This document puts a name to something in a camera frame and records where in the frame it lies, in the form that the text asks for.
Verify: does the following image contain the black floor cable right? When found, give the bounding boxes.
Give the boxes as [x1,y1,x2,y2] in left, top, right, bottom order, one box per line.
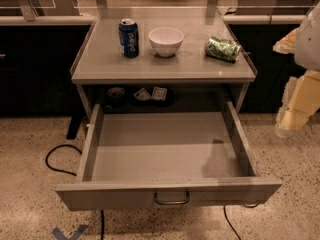
[222,205,242,240]

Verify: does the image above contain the white ceramic bowl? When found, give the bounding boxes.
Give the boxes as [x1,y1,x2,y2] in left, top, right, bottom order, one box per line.
[148,27,184,57]

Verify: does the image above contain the grey cabinet table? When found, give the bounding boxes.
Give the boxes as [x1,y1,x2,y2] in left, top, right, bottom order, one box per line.
[72,7,256,114]

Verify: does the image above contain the black floor cable left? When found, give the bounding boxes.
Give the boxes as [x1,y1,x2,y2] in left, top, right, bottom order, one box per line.
[44,143,83,177]

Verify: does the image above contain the black cable under drawer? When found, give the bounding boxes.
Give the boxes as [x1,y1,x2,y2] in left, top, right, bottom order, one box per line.
[100,210,106,240]

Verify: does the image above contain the white paper packet right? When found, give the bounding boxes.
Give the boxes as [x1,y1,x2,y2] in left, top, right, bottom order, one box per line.
[152,87,167,101]

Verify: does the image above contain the blue Pepsi can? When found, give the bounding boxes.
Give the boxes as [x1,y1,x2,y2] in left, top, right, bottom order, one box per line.
[118,18,139,58]

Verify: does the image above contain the white paper packet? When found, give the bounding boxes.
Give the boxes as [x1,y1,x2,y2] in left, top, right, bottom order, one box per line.
[134,88,151,101]
[152,87,167,101]

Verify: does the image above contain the green soda can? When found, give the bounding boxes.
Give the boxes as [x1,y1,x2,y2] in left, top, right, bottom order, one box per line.
[204,36,241,63]

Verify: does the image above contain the white paper packet left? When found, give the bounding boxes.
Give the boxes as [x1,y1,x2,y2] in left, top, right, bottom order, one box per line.
[134,88,151,101]

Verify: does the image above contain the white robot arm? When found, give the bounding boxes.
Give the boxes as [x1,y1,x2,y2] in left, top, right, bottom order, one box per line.
[273,3,320,138]

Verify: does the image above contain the black floor cable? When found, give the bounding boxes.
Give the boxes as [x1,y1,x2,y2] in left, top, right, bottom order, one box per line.
[44,143,83,177]
[222,205,242,240]

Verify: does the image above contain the grey open top drawer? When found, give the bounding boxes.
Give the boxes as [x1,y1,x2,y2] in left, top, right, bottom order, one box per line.
[56,102,282,211]

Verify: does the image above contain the metal drawer handle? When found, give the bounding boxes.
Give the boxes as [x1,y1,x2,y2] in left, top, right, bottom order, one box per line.
[154,191,190,206]

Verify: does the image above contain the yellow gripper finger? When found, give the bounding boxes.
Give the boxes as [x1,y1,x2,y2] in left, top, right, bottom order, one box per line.
[275,71,320,138]
[273,29,298,54]

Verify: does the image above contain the dark round object in shelf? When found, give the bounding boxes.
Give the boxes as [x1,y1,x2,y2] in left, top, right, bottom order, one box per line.
[106,87,126,106]

